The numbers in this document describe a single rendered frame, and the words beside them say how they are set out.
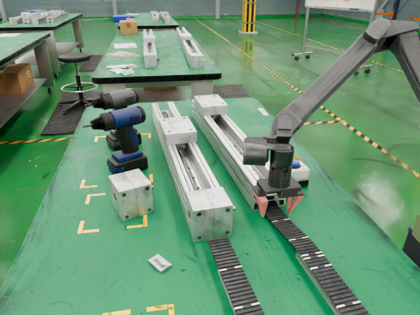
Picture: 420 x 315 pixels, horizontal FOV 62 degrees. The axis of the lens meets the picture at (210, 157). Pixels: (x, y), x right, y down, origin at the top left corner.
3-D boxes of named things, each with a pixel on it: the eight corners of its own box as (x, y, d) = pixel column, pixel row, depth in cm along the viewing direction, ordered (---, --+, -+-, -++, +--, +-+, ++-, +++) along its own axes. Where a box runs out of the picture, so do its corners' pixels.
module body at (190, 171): (222, 215, 97) (222, 189, 93) (186, 221, 95) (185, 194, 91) (174, 118, 166) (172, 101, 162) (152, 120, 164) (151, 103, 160)
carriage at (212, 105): (227, 120, 148) (228, 104, 145) (202, 122, 146) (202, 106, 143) (217, 108, 162) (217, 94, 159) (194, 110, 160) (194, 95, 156)
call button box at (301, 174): (308, 186, 111) (310, 169, 108) (280, 190, 109) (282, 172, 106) (296, 174, 118) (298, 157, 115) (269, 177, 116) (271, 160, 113)
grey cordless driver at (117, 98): (145, 144, 140) (140, 90, 131) (97, 157, 130) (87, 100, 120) (136, 137, 146) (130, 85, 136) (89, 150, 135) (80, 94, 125)
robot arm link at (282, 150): (296, 149, 84) (293, 139, 89) (267, 147, 85) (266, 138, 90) (292, 174, 87) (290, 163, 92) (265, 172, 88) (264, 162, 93)
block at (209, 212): (240, 234, 90) (242, 203, 86) (194, 242, 87) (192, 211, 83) (230, 214, 98) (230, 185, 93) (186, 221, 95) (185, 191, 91)
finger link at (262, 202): (250, 210, 98) (252, 181, 94) (274, 207, 99) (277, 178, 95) (259, 225, 92) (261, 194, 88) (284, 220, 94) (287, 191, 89)
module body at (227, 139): (284, 205, 101) (287, 180, 98) (252, 210, 99) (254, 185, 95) (212, 115, 171) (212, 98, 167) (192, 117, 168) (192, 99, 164)
